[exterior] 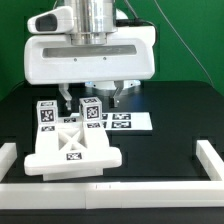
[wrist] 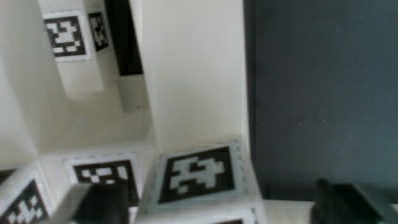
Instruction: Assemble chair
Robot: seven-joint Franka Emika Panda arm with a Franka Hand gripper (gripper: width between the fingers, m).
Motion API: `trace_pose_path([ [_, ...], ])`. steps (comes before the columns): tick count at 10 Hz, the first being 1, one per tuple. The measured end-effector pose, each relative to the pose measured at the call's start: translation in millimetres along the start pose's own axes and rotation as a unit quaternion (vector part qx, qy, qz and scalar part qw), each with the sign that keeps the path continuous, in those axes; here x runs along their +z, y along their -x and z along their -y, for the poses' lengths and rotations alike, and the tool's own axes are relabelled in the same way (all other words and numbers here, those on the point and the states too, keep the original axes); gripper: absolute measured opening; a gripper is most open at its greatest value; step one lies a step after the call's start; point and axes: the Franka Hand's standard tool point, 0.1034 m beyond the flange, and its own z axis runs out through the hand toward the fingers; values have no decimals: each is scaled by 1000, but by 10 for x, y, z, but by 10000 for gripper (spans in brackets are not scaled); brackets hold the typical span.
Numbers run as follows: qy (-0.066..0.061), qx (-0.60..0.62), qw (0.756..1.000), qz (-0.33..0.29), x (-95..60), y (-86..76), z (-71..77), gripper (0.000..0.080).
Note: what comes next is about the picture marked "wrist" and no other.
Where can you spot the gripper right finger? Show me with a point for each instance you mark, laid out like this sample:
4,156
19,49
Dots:
351,204

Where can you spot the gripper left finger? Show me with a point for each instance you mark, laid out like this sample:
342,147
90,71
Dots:
95,205

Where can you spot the white chair back frame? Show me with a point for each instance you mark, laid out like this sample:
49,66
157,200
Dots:
175,103

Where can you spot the white chair leg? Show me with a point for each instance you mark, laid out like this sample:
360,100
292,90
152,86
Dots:
76,24

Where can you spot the white tagged cube nut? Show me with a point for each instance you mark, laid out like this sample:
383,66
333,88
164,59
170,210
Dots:
26,204
202,188

